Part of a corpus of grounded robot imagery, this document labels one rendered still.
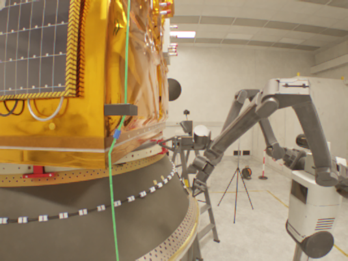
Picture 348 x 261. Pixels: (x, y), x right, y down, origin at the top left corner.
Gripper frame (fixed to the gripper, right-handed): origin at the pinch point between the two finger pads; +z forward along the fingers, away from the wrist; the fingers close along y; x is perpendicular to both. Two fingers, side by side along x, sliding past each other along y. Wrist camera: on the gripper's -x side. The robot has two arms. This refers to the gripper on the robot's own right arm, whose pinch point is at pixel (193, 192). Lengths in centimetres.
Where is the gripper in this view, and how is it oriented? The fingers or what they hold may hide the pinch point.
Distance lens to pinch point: 114.5
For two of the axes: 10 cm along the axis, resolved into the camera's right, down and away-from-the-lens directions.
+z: -5.0, 8.6, 1.0
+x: 8.6, 5.0, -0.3
